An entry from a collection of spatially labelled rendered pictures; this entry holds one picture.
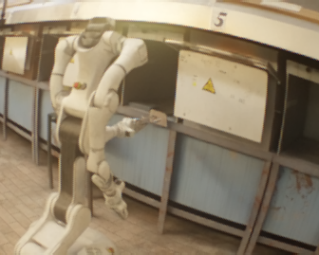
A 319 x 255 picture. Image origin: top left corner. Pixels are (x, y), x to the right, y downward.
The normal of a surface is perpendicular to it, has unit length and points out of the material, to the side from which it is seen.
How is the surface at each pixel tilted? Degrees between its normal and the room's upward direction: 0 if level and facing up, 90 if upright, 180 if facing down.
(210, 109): 90
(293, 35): 80
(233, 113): 90
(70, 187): 84
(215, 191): 90
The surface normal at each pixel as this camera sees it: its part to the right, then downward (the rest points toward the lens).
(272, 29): -0.62, -0.02
